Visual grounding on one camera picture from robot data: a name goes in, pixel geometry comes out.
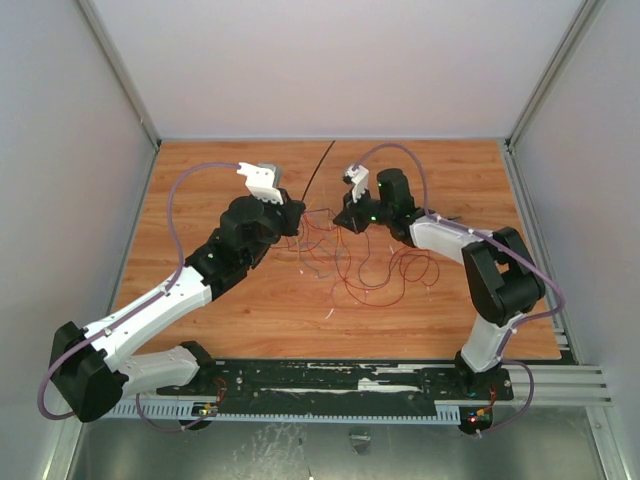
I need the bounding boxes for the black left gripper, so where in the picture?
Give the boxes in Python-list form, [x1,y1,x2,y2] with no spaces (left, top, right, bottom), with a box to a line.
[244,187,305,265]

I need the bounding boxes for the long red wire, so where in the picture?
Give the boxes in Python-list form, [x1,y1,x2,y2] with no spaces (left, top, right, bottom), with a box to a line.
[302,209,351,281]

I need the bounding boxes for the dark purple wire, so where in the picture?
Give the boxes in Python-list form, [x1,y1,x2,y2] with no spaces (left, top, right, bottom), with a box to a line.
[287,207,351,281]

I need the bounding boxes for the black zip tie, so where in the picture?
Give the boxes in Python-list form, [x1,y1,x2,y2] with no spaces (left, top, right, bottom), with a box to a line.
[301,140,336,202]

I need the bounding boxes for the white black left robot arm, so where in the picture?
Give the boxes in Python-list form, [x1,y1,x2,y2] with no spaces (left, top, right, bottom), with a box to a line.
[46,190,306,423]

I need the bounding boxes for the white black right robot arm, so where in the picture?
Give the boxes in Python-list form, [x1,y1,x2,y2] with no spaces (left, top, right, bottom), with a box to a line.
[334,166,546,398]

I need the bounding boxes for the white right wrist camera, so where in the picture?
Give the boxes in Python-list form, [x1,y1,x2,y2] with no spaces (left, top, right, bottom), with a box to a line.
[342,164,369,203]

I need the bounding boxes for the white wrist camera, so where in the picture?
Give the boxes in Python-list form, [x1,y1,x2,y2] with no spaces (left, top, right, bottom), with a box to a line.
[237,162,284,205]
[342,164,369,203]

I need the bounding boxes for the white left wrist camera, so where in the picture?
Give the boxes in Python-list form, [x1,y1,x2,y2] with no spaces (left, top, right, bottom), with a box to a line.
[237,162,284,205]

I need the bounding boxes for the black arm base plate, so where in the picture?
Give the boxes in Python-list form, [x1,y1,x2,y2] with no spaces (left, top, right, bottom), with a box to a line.
[156,359,514,414]

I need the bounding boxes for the grey slotted cable duct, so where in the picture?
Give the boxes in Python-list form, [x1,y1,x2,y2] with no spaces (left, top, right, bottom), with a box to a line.
[140,398,461,426]

